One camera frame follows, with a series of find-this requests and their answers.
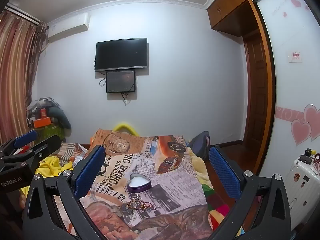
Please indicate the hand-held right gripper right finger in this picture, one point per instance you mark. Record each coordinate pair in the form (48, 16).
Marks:
(222, 172)

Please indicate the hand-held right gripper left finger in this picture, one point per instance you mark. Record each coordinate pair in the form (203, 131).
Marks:
(90, 170)

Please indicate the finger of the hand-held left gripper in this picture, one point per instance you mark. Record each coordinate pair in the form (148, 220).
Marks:
(47, 145)
(25, 137)

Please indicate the heart-shaped purple tin box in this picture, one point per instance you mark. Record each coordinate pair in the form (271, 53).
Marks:
(137, 181)

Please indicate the jewelry pile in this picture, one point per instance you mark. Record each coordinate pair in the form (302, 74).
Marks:
(138, 205)

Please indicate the green patterned bag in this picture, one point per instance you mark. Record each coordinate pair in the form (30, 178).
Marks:
(52, 132)

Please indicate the yellow cloth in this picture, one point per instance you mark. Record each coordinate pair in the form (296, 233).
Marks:
(52, 163)

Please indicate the orange box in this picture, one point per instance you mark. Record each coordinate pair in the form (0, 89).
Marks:
(42, 123)

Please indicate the grey orange striped cloth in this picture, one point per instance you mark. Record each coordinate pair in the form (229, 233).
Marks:
(70, 152)

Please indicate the red box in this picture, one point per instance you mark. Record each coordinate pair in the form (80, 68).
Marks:
(43, 112)

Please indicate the colourful fleece blanket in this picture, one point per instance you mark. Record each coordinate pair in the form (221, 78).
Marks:
(215, 205)

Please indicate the dark blue bag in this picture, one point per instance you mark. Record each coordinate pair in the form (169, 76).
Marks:
(200, 142)

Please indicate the printed newspaper pattern blanket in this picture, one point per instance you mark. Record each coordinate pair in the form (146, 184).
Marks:
(140, 160)

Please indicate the yellow foam bumper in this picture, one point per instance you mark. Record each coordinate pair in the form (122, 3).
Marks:
(123, 125)

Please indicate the striped brown curtain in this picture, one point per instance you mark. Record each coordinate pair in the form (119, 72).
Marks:
(15, 67)

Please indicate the white hard-shell suitcase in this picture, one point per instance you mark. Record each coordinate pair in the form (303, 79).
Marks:
(300, 192)

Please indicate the small black yellow gadget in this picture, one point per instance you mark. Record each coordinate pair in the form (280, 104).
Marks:
(306, 157)

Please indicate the brown wooden door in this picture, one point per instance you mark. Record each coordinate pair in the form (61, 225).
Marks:
(255, 92)

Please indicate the round pink black object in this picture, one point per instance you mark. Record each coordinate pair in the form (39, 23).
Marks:
(317, 161)

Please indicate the large pink heart decal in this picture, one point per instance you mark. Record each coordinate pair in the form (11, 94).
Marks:
(313, 120)

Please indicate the white sliding wardrobe door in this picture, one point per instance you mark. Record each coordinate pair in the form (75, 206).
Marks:
(287, 80)

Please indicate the white paper sticker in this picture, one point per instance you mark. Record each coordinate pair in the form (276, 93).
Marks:
(294, 56)

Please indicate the wooden overhead cabinet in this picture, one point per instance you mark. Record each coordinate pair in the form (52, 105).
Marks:
(225, 7)

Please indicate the wooden wardrobe frame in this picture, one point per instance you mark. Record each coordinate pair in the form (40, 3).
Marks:
(271, 92)

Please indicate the small black wall monitor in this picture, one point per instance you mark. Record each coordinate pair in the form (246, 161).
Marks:
(120, 81)

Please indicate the white wall air conditioner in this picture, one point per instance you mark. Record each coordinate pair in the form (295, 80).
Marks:
(67, 28)

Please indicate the black wall television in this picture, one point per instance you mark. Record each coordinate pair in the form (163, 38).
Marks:
(121, 54)

